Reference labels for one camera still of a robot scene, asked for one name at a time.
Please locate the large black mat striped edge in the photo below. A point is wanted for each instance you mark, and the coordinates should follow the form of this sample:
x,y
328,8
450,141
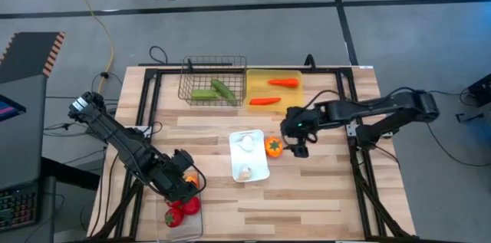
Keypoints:
x,y
27,55

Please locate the clear plastic bin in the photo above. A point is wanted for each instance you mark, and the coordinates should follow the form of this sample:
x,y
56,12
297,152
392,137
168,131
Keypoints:
x,y
192,231

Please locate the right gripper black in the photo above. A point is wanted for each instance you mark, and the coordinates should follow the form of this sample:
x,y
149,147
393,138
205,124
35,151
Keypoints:
x,y
295,118

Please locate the yellow cutting board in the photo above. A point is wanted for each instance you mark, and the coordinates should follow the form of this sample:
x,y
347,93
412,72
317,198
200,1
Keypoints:
x,y
284,97

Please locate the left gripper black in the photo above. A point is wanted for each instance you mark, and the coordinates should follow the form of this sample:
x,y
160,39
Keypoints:
x,y
184,191

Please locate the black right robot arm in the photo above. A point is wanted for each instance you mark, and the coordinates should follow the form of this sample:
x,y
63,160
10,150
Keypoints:
x,y
383,107

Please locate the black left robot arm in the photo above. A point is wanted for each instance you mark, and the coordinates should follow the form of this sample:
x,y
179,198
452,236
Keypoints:
x,y
122,139

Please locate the orange tomato with green calyx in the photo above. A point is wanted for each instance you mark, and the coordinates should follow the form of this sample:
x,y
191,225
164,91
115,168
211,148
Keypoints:
x,y
273,147

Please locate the beige garlic bulb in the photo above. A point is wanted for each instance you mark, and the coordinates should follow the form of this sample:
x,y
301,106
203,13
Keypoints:
x,y
244,174

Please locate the dark green cucumber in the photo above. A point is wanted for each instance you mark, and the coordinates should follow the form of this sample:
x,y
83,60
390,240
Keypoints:
x,y
223,90

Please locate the backlit keyboard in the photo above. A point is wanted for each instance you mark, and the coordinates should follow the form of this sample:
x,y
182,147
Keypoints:
x,y
17,206

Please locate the black aluminium table frame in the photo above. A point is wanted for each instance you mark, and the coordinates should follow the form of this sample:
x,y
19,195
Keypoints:
x,y
326,70

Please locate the black equipment box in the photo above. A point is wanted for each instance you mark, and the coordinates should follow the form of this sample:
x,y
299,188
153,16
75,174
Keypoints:
x,y
481,89

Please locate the white garlic bulb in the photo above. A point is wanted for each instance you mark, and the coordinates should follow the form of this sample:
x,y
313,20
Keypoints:
x,y
247,142

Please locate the grey desk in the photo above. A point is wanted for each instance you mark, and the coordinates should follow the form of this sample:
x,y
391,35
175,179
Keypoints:
x,y
23,139

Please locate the monitor screen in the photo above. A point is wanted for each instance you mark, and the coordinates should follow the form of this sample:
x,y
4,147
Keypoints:
x,y
9,108

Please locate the white plastic bin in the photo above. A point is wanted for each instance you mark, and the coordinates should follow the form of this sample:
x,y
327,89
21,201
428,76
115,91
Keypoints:
x,y
253,158

